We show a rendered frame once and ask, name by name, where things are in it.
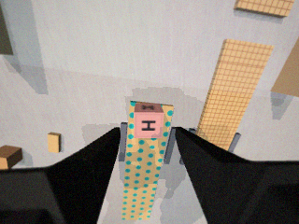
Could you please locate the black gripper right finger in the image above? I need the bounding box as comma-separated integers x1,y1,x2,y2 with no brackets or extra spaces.
175,127,299,224

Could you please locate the orange grid-patterned strip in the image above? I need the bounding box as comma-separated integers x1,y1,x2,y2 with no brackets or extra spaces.
195,90,252,150

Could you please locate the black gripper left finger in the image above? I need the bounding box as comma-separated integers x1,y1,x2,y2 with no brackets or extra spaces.
0,127,121,224

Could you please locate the orange cube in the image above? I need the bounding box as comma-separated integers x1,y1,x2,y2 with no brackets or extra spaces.
0,145,22,169

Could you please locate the orange strip with teal polka dots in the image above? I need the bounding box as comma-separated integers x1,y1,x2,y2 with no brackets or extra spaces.
121,101,174,219

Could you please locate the tan rectangular block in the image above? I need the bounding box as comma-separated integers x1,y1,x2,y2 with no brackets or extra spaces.
48,132,62,153

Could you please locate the tan open-top box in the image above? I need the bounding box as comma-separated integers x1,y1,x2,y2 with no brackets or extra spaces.
0,0,299,102

